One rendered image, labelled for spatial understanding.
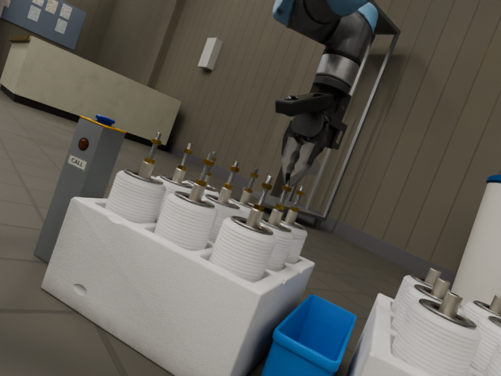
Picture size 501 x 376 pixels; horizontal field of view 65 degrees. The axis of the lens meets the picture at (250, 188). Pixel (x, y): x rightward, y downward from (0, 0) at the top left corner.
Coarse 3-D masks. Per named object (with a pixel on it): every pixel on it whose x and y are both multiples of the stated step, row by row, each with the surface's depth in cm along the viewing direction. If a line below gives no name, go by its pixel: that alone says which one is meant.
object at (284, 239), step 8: (264, 224) 73; (280, 232) 73; (288, 232) 74; (280, 240) 72; (288, 240) 74; (280, 248) 73; (288, 248) 75; (272, 256) 72; (280, 256) 74; (272, 264) 73; (280, 264) 74
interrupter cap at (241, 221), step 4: (232, 216) 65; (236, 216) 67; (232, 220) 64; (236, 220) 63; (240, 220) 66; (244, 220) 67; (240, 224) 62; (244, 224) 63; (260, 224) 69; (248, 228) 62; (252, 228) 62; (260, 228) 66; (264, 228) 67; (268, 228) 67; (260, 232) 62; (264, 232) 62; (268, 232) 64; (272, 232) 65
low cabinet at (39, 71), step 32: (32, 64) 453; (64, 64) 472; (96, 64) 493; (32, 96) 462; (64, 96) 482; (96, 96) 504; (128, 96) 527; (160, 96) 554; (128, 128) 540; (160, 128) 567
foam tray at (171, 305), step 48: (96, 240) 67; (144, 240) 64; (48, 288) 70; (96, 288) 67; (144, 288) 63; (192, 288) 60; (240, 288) 57; (288, 288) 73; (144, 336) 63; (192, 336) 60; (240, 336) 57
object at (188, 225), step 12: (168, 204) 67; (180, 204) 65; (192, 204) 66; (168, 216) 66; (180, 216) 65; (192, 216) 65; (204, 216) 66; (216, 216) 70; (156, 228) 68; (168, 228) 66; (180, 228) 65; (192, 228) 66; (204, 228) 67; (168, 240) 66; (180, 240) 66; (192, 240) 66; (204, 240) 68
